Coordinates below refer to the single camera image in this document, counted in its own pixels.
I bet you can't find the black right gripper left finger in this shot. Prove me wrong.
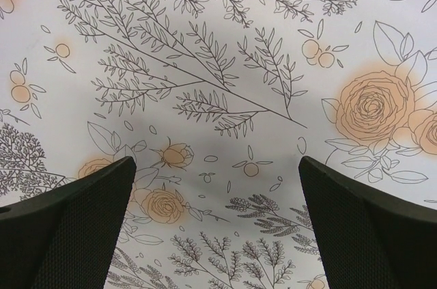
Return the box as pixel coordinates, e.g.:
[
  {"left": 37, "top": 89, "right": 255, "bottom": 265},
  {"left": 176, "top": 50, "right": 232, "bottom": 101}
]
[{"left": 1, "top": 156, "right": 136, "bottom": 289}]

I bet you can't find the floral patterned table mat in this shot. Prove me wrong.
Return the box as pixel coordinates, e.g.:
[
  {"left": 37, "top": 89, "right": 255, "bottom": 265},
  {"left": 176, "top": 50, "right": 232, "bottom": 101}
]
[{"left": 1, "top": 0, "right": 436, "bottom": 288}]

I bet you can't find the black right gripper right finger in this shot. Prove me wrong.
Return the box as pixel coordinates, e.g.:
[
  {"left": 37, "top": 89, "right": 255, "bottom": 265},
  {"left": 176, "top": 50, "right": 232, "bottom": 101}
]
[{"left": 298, "top": 156, "right": 436, "bottom": 289}]

